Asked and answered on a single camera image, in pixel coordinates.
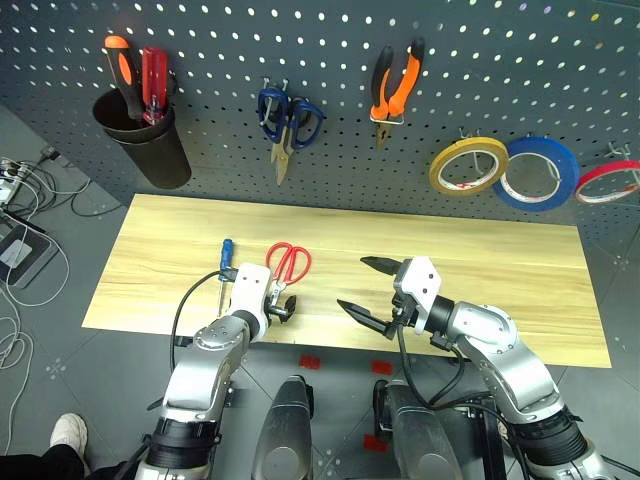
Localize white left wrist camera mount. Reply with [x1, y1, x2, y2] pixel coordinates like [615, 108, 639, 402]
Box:
[226, 262, 273, 327]

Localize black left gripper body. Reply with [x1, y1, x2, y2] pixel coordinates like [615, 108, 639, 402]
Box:
[266, 294, 292, 324]

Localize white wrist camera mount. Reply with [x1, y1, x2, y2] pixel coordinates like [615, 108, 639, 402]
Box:
[392, 255, 443, 336]
[226, 262, 273, 327]

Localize black cup holder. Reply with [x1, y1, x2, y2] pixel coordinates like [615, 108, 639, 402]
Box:
[92, 88, 193, 191]

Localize metal tape hook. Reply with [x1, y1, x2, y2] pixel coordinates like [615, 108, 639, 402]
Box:
[605, 141, 640, 174]
[524, 131, 562, 182]
[458, 127, 494, 180]

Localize orange and black screwdriver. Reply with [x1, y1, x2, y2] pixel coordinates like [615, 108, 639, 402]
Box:
[103, 34, 147, 122]

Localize blue handled screwdriver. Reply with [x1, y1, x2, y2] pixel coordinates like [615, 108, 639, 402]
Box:
[216, 238, 237, 318]

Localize white floor cable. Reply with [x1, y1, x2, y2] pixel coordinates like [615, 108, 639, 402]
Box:
[0, 159, 92, 454]

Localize blue handled scissors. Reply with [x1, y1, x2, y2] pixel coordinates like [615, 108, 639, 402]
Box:
[256, 86, 326, 188]

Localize white shoe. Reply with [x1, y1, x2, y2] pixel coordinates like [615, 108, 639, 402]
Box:
[49, 412, 91, 477]

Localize black floor cable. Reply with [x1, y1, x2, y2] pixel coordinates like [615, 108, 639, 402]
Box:
[28, 145, 125, 219]

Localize orange and black pliers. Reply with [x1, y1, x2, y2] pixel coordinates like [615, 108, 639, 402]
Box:
[369, 36, 427, 152]

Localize black trouser leg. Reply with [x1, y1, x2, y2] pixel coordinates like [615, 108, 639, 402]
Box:
[0, 441, 87, 480]

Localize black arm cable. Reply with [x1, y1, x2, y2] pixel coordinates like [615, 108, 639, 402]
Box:
[169, 268, 239, 374]
[395, 319, 531, 480]

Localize red handled screwdriver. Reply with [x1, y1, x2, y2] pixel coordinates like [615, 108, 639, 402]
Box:
[140, 46, 170, 127]

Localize red handled scissors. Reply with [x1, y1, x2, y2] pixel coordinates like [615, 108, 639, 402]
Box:
[264, 241, 313, 304]

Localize yellow tape roll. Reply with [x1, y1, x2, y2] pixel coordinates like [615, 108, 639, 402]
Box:
[428, 135, 511, 197]

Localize white power strip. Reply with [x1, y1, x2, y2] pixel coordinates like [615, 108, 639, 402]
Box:
[0, 156, 27, 204]

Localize dark grey perforated pegboard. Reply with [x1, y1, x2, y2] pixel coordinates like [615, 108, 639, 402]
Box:
[0, 0, 640, 364]

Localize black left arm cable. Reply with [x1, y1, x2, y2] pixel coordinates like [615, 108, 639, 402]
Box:
[169, 268, 239, 374]

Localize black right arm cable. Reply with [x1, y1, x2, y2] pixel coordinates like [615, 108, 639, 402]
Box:
[395, 319, 531, 480]

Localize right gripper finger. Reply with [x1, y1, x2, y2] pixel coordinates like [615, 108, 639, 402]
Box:
[359, 255, 404, 279]
[336, 298, 397, 342]

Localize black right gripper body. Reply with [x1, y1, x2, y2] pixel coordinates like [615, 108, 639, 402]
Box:
[390, 273, 420, 331]

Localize red tape roll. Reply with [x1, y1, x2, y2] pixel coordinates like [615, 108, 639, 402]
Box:
[574, 159, 640, 206]

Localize dark rounded shape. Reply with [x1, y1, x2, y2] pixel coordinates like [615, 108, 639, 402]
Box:
[249, 374, 317, 480]
[371, 379, 465, 480]

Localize metal scissors hook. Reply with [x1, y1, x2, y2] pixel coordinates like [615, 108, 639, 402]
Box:
[259, 75, 291, 126]

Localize grey flat device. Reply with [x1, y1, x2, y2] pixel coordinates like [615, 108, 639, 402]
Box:
[0, 206, 60, 292]

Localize blue tape roll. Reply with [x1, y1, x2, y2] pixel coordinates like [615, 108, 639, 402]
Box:
[491, 135, 582, 213]

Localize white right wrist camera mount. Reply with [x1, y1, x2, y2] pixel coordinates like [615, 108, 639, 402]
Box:
[392, 255, 443, 336]

